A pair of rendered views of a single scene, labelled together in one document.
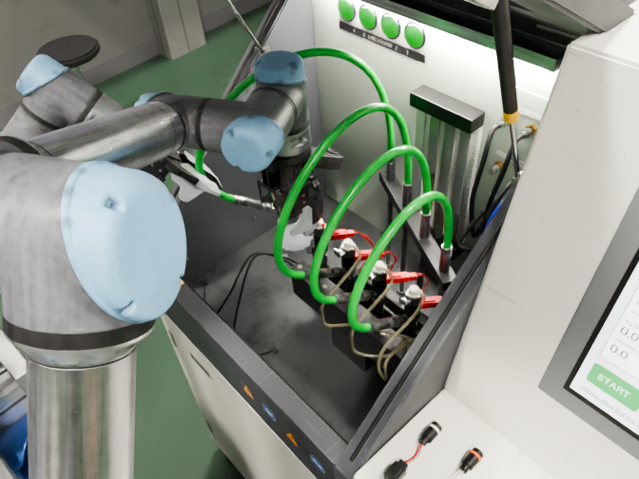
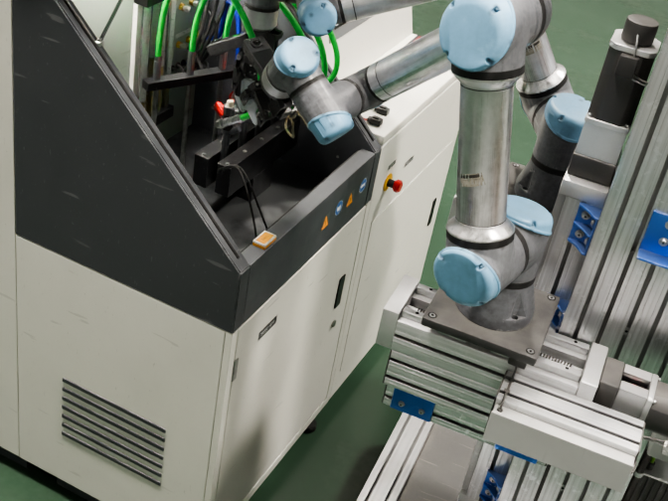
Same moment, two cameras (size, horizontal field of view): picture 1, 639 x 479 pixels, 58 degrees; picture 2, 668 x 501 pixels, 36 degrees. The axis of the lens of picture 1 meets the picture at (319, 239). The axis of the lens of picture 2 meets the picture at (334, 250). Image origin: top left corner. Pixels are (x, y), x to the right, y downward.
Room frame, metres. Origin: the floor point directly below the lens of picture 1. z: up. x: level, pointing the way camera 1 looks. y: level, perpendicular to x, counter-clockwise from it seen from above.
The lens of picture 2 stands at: (1.64, 1.96, 2.18)
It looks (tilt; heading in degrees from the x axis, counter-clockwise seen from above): 34 degrees down; 239
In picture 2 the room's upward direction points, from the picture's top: 11 degrees clockwise
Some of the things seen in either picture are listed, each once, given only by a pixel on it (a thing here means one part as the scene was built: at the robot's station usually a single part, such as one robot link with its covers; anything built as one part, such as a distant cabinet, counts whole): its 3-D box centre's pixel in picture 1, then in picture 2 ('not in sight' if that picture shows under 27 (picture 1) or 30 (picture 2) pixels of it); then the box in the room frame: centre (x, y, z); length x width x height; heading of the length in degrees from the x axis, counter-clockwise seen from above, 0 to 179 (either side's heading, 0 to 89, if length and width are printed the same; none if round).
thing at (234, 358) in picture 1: (240, 366); (306, 229); (0.66, 0.18, 0.87); 0.62 x 0.04 x 0.16; 38
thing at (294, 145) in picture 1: (288, 136); (260, 16); (0.78, 0.03, 1.34); 0.08 x 0.08 x 0.05
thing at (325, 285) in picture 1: (364, 322); (247, 160); (0.72, -0.08, 0.91); 0.34 x 0.10 x 0.15; 38
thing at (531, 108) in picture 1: (515, 175); (194, 1); (0.78, -0.36, 1.20); 0.13 x 0.03 x 0.31; 38
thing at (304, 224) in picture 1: (301, 225); not in sight; (0.76, 0.03, 1.15); 0.06 x 0.03 x 0.09; 128
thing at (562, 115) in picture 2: not in sight; (566, 129); (0.17, 0.39, 1.20); 0.13 x 0.12 x 0.14; 70
